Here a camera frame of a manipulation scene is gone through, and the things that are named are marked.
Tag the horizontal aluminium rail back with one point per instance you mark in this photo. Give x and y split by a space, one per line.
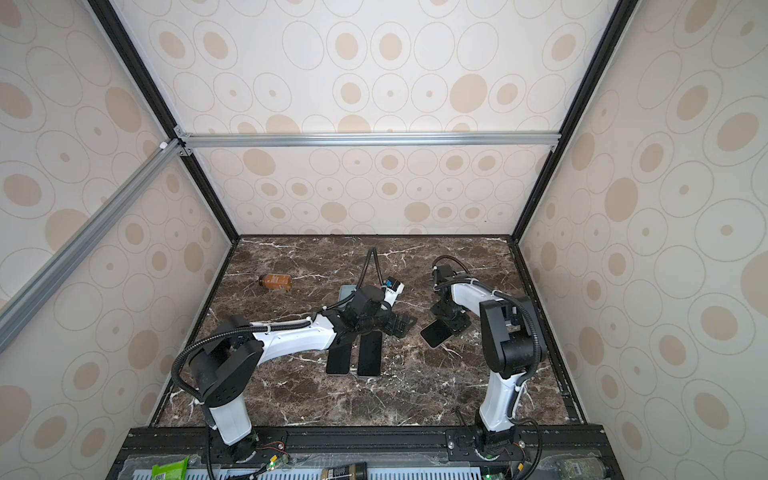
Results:
387 139

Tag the black smartphone rose edge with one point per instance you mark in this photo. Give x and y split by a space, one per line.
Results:
441 330

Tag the diagonal aluminium rail left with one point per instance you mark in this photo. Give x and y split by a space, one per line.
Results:
38 290

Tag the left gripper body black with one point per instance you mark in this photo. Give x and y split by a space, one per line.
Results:
388 322

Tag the black frame post right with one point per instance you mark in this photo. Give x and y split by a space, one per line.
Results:
616 26

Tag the green packet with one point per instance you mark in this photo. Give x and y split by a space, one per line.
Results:
176 470

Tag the black frame post left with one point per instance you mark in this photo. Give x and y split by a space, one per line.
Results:
107 17

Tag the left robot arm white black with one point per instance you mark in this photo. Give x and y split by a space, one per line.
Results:
216 370

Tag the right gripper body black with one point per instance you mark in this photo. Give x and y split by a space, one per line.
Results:
455 318

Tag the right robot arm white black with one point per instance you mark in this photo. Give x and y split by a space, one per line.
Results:
511 338

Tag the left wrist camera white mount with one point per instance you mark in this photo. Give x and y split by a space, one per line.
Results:
392 288

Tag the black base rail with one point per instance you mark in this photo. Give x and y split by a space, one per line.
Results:
545 452

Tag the black frame post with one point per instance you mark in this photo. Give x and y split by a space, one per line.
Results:
616 26
107 17

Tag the light blue phone case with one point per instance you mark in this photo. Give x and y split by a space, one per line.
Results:
345 292

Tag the purple smartphone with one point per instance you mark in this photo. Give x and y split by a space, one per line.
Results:
339 354
370 354

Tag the white slotted cable duct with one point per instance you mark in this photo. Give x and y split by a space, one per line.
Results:
376 473

